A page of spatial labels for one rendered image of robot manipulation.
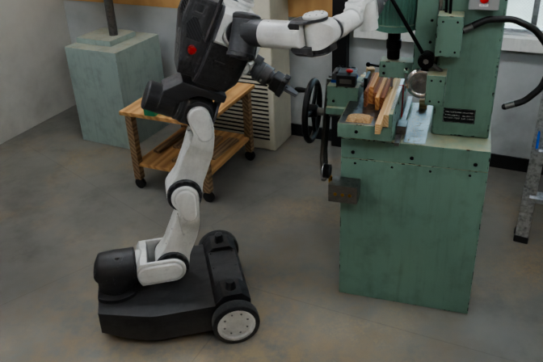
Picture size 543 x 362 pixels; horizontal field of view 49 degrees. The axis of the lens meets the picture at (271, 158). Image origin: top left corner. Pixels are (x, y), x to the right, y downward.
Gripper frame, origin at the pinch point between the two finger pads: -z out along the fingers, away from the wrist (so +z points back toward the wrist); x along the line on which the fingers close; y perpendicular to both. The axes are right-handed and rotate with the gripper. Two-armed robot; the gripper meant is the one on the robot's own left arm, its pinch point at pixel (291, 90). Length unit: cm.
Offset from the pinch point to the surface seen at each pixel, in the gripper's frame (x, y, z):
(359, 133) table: 19.2, -19.0, -32.5
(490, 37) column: 62, 15, -52
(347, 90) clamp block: 14.1, 3.5, -19.9
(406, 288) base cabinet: -37, -29, -90
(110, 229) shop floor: -128, -38, 47
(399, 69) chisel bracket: 30.7, 12.7, -32.8
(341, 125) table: 17.9, -19.4, -24.8
